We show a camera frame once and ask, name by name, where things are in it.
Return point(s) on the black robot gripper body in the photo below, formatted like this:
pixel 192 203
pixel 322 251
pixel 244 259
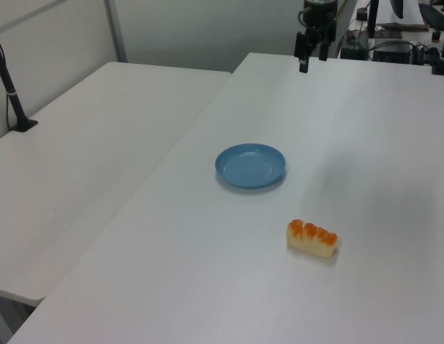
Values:
pixel 318 16

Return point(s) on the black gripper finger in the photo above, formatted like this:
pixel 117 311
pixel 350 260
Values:
pixel 324 48
pixel 303 50

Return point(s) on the toy bread with orange crust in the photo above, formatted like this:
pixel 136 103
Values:
pixel 311 239

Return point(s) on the blue plastic plate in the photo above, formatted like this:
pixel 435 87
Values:
pixel 250 165

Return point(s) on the small black box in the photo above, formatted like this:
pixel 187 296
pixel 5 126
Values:
pixel 353 53

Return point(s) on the black monitor stand pole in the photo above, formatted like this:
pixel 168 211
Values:
pixel 372 18

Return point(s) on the black electronics box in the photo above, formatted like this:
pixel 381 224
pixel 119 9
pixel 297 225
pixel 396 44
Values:
pixel 393 53

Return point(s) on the brown flat board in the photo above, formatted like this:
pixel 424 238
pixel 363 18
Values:
pixel 401 27

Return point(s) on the white adjacent table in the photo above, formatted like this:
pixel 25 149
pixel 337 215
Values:
pixel 82 161

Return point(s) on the black clamp mount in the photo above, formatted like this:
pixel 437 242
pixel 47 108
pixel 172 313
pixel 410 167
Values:
pixel 441 61

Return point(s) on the grey metal partition post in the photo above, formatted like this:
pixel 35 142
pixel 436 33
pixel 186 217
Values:
pixel 116 30

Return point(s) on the black camera stand pole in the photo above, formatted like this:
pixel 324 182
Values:
pixel 9 93

